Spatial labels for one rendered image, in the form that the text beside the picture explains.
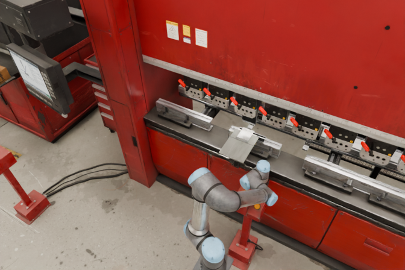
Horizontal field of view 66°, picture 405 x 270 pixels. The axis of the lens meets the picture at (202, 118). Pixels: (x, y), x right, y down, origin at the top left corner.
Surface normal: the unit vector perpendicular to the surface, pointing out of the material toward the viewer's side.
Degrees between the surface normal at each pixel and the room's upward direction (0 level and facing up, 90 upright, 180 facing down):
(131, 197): 0
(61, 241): 0
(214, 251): 7
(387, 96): 90
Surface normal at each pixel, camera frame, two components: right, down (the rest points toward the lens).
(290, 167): -0.01, -0.73
